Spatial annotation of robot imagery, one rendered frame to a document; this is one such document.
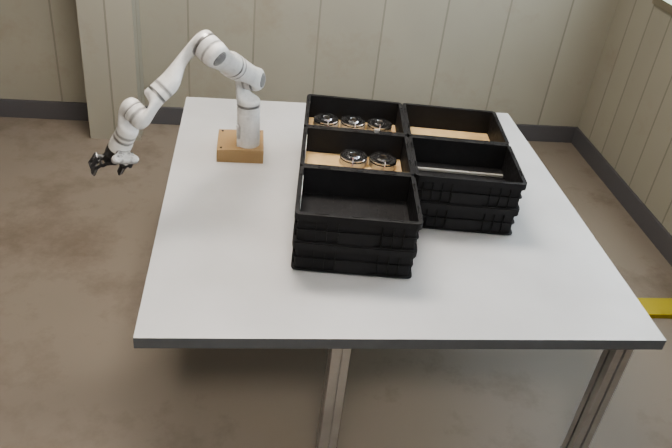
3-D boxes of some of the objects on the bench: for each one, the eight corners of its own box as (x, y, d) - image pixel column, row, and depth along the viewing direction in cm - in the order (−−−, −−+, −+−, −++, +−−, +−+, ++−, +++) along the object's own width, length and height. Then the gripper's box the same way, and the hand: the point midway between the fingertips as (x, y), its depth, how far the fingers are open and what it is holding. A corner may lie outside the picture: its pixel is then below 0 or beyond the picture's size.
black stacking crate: (289, 272, 217) (292, 242, 211) (295, 219, 242) (297, 191, 236) (412, 282, 219) (418, 253, 212) (404, 229, 244) (410, 201, 238)
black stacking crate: (404, 229, 244) (410, 201, 238) (398, 186, 269) (403, 160, 263) (512, 238, 246) (520, 211, 240) (496, 194, 271) (503, 169, 265)
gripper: (137, 137, 231) (123, 164, 240) (94, 136, 221) (82, 165, 231) (143, 154, 228) (129, 181, 237) (100, 154, 218) (87, 182, 228)
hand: (106, 172), depth 234 cm, fingers open, 9 cm apart
